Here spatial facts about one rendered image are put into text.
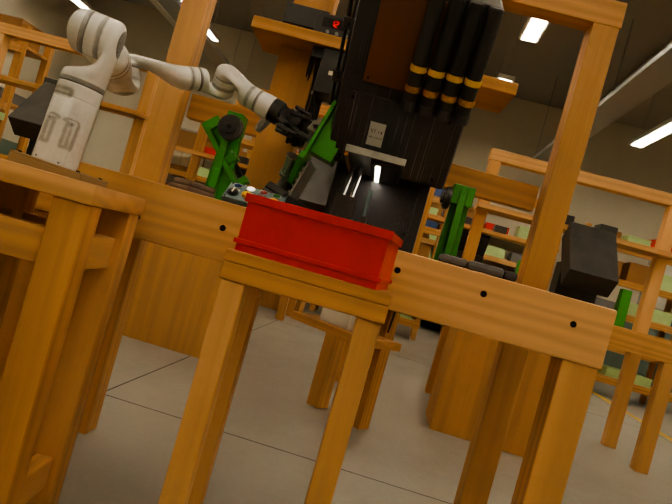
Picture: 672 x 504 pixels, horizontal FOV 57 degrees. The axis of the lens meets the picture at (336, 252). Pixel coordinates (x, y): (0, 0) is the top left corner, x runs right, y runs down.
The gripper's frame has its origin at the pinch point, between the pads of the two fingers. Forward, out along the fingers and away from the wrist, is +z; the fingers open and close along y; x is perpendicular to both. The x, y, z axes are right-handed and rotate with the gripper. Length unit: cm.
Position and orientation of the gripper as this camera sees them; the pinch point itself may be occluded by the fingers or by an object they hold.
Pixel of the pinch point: (311, 132)
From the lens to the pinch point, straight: 192.7
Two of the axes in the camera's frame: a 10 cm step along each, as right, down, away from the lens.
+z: 8.6, 5.1, -0.5
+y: 4.0, -6.0, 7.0
